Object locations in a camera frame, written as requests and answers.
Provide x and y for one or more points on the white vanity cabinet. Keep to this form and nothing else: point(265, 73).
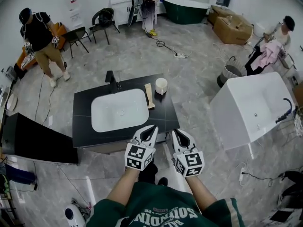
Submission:
point(120, 8)

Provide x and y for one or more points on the person's black shoe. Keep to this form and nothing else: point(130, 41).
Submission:
point(163, 181)

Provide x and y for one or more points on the white round-dial device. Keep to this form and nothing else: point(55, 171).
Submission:
point(73, 215)

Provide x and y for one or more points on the black flat panel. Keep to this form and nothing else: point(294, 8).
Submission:
point(35, 141)

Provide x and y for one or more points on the person's green printed sweatshirt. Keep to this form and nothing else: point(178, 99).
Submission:
point(161, 209)

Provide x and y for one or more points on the pink cloth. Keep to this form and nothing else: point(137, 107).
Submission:
point(267, 53)

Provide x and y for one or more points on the white cup item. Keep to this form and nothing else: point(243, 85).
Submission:
point(161, 85)

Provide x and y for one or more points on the white power strip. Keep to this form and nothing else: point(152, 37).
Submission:
point(181, 55)
point(242, 175)

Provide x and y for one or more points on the grey pleated waste bin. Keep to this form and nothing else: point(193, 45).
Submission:
point(229, 73)

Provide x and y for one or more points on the small cardboard box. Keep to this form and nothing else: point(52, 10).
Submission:
point(220, 12)

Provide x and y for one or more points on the dark green bathtub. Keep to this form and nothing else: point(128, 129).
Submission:
point(184, 12)

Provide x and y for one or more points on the striped bag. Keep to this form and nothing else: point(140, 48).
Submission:
point(28, 60)

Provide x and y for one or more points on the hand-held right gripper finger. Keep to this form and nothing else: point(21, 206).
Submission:
point(190, 141)
point(175, 142)

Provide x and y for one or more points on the black sink cabinet white basin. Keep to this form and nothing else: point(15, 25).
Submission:
point(82, 119)

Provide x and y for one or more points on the black sink faucet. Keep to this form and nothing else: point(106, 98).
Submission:
point(111, 80)

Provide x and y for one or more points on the dark folding chair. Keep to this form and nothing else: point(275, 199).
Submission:
point(75, 35)

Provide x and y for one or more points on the black armchair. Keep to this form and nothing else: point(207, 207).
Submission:
point(104, 20)

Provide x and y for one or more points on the orange sofa chair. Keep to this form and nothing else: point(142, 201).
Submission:
point(60, 31)

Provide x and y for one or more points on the black bathtub faucet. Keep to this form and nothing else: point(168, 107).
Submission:
point(289, 106)

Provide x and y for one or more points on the person's left forearm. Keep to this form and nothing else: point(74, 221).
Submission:
point(124, 188)

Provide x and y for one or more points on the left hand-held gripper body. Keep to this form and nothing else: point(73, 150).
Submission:
point(138, 155)

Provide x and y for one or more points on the person's right forearm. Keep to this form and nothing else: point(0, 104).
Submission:
point(201, 195)

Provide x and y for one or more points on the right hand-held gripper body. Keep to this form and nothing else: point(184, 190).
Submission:
point(190, 162)

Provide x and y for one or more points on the large cardboard box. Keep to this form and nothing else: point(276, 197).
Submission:
point(233, 31)

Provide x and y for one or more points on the white bathtub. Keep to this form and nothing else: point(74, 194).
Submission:
point(251, 107)

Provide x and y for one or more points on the beige tube item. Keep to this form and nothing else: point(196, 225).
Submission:
point(149, 94)

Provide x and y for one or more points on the person's black trouser leg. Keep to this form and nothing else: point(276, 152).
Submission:
point(148, 174)

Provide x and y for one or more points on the white water dispenser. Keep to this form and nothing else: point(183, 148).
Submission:
point(75, 11)

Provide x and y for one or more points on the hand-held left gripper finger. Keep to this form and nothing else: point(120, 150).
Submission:
point(154, 139)
point(142, 132)

